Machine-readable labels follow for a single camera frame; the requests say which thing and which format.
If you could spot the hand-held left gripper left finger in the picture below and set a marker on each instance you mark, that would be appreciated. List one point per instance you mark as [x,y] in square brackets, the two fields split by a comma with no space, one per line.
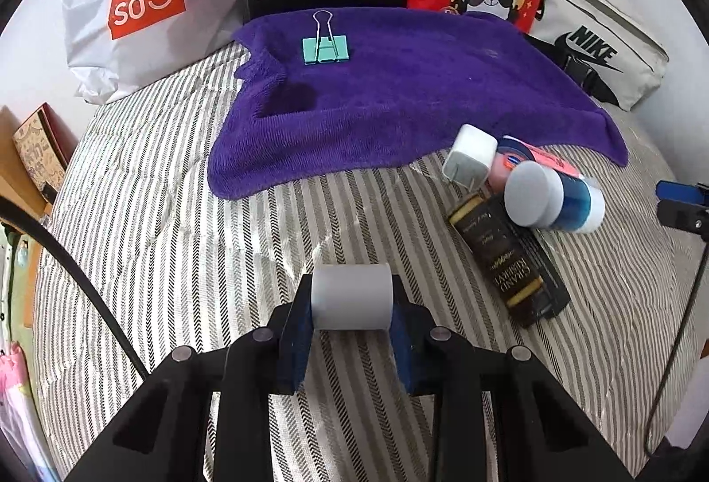
[296,335]

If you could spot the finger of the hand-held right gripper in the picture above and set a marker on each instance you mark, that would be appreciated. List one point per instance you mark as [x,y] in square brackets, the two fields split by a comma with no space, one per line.
[678,194]

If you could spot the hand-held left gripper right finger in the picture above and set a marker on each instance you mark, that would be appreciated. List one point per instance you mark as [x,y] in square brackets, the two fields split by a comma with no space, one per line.
[401,349]

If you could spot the small white cylinder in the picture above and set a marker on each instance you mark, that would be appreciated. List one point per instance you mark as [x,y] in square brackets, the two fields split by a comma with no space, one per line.
[352,299]

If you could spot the pink lip gloss tube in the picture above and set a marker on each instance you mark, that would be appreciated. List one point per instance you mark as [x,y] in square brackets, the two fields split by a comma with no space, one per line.
[554,161]

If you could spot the blue and white bottle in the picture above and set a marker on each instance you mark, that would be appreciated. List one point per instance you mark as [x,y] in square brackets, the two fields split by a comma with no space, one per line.
[532,194]

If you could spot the white charger plug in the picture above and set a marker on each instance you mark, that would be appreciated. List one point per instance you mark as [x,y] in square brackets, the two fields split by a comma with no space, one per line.
[471,149]

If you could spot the black box with gold print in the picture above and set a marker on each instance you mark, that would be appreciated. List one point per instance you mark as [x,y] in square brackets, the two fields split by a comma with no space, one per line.
[509,266]

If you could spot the striped bedsheet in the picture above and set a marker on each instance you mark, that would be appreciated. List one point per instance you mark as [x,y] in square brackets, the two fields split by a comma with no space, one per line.
[166,238]

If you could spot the white waist bag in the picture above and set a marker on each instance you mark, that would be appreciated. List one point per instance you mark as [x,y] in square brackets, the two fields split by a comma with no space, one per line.
[626,27]

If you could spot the purple towel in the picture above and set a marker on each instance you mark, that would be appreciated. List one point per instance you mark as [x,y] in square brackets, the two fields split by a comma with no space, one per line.
[388,94]

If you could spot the pink cloth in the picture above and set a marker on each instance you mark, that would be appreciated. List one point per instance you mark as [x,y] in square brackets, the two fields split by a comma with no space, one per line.
[19,404]

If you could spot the teal binder clip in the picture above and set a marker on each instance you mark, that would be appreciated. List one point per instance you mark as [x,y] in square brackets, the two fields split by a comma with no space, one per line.
[327,51]

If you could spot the brown patterned book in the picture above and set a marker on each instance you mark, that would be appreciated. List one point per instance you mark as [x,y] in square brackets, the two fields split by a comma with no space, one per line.
[39,155]

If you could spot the wooden bedside table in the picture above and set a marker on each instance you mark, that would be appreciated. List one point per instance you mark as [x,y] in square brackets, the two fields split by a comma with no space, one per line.
[14,194]

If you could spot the white plastic shopping bag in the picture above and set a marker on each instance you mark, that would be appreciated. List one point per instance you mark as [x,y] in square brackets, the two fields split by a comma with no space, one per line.
[94,44]

